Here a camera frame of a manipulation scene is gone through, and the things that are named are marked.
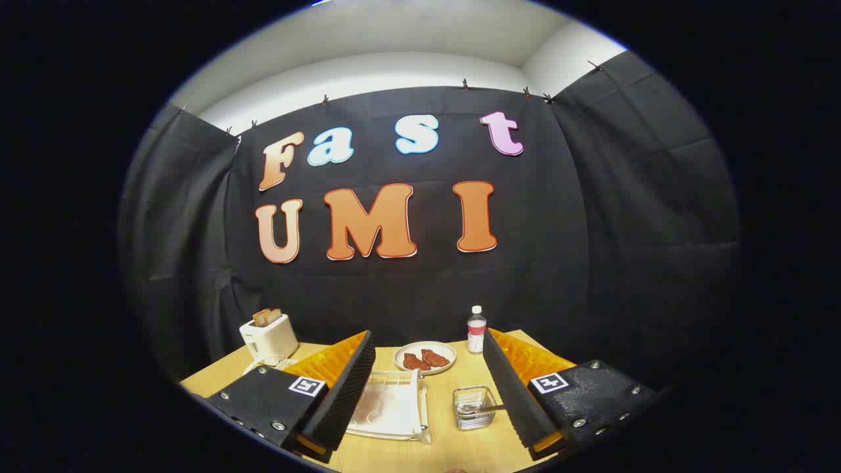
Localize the metal wire basket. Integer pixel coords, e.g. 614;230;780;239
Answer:
452;385;498;432

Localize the clear red label water bottle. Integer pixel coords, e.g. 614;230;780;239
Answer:
467;305;488;354

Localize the black backdrop cloth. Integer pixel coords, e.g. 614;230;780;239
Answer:
118;49;743;395

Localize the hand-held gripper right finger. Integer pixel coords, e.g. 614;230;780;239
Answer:
482;327;660;462

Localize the white toaster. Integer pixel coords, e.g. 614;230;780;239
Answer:
239;313;300;366

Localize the white plate with meat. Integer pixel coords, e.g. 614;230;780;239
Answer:
394;341;457;376

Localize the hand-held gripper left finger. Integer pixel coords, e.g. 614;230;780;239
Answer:
205;330;377;464

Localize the white wire dish rack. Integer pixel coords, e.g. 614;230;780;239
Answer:
242;355;432;445

